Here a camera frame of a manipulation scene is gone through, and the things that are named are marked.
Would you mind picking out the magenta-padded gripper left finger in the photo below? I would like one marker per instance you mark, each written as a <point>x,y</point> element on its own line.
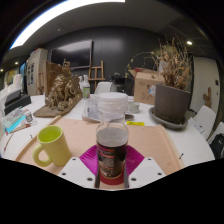
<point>78,171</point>

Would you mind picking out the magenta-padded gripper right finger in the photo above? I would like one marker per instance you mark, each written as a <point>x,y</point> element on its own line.
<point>145,171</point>

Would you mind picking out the clear bottle with dark label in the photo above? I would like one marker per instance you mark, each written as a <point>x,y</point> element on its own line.
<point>111,156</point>

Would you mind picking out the light wooden drawing board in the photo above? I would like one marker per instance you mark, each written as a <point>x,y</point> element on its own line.
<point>150,140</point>

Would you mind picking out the flat round red coaster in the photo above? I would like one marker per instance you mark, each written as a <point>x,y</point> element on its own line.
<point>113,181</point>

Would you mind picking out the yellow-green mug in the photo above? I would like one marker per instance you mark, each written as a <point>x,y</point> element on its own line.
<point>55,146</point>

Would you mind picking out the yellow paper slip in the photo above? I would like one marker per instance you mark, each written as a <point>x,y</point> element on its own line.
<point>135,123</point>

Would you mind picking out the grey plant saucer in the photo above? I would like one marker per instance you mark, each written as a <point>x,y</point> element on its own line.
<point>166,125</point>

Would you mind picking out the small white cup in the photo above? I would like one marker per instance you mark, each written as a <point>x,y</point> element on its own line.
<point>133,107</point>

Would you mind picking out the small paint jar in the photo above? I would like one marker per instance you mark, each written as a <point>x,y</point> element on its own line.
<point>28,116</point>

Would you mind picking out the dried plant in grey pot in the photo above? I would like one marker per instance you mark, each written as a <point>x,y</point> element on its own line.
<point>171,101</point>

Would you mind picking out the thin pencil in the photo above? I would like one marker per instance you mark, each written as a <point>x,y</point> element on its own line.
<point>8,142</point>

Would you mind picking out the black backpack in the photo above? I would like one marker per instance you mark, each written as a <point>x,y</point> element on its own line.
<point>218,146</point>

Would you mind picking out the white plastic chair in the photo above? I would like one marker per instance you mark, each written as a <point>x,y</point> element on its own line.
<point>102,87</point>
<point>218,128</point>
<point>205,118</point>

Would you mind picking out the brown carved relief sculpture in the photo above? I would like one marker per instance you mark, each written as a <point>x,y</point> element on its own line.
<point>63,91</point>

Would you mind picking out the white glue bottle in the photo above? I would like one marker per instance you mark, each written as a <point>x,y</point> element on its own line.
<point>86,90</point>

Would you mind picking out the colourful picture book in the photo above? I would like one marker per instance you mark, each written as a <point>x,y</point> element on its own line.
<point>13,120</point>

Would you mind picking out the cardboard box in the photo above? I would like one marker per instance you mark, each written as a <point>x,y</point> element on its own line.
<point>143,88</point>

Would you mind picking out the black flat boxes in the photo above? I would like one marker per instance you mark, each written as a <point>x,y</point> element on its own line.
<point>16,101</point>

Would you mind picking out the wooden figure sculpture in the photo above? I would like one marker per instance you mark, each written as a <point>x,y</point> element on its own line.
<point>207,97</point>

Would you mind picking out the wooden easel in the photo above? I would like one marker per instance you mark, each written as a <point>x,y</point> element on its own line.
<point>96,71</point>

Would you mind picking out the white cabinet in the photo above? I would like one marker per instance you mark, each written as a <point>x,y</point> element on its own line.
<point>35,71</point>

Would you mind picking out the ceiling strip light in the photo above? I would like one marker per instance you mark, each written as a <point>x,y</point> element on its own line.
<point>56,11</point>

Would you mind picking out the black wall screen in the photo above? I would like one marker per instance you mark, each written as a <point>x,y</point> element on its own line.
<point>71,53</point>

